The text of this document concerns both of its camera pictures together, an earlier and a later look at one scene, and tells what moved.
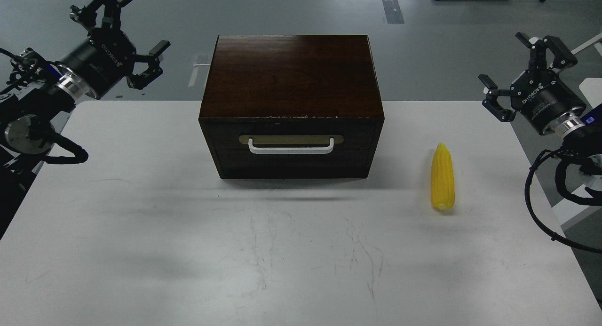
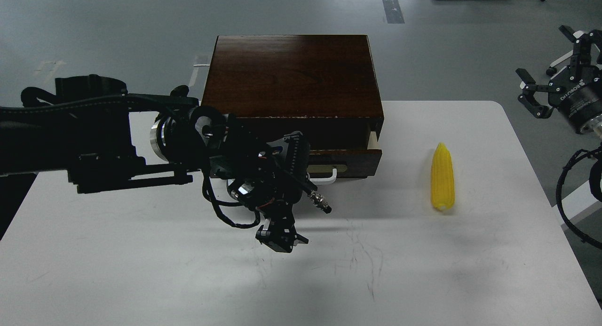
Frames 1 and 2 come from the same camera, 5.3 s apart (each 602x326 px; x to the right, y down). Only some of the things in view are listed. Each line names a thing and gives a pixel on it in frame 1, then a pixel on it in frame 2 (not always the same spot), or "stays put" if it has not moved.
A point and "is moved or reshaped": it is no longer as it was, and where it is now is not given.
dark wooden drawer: [353, 159] is moved or reshaped
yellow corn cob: [443, 193] stays put
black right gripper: [546, 96] -> [580, 100]
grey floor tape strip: [393, 12] stays put
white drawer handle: [291, 150] is moved or reshaped
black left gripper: [107, 57] -> [279, 232]
